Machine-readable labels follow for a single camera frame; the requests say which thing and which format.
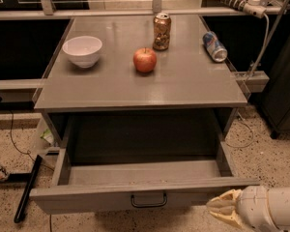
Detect grey cabinet with flat top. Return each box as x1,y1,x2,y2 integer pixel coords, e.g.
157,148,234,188
33,14,249,147

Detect white ceramic bowl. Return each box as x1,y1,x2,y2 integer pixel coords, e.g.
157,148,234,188
62,36,102,69

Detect white cable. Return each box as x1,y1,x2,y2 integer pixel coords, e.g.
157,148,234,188
225,13,271,149

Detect white power strip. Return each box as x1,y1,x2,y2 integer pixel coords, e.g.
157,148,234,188
218,0,266,18

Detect black metal drawer handle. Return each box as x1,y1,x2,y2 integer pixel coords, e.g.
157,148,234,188
130,193,168,209

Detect black floor cable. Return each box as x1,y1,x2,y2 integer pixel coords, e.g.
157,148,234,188
8,109,35,161

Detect dark cabinet at right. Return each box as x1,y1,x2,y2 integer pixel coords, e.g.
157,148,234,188
259,10,290,140

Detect red apple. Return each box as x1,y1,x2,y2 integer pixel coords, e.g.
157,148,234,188
133,47,157,73

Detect black bar on floor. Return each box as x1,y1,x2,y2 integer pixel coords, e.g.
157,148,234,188
14,156,42,223

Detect clear plastic bag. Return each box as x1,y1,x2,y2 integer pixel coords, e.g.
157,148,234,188
29,118,59,166

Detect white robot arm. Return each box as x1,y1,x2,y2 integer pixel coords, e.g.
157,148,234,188
206,186,290,232

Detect upright gold soda can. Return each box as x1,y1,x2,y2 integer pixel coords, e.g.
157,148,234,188
153,13,171,50

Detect grey top drawer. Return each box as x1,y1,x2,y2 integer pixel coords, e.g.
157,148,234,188
29,113,261,216

